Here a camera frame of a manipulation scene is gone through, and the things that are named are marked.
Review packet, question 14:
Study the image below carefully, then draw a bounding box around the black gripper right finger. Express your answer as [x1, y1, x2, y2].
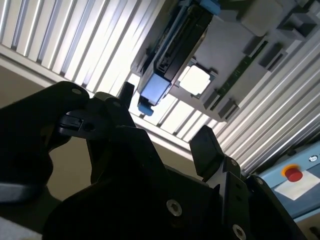
[189, 124, 305, 240]

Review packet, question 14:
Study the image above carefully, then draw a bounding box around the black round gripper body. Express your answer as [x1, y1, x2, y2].
[43, 124, 223, 240]

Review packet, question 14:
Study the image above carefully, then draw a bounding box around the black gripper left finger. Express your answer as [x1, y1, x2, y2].
[0, 81, 189, 230]

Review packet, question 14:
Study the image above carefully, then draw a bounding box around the hard disk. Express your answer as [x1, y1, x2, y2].
[130, 0, 221, 117]

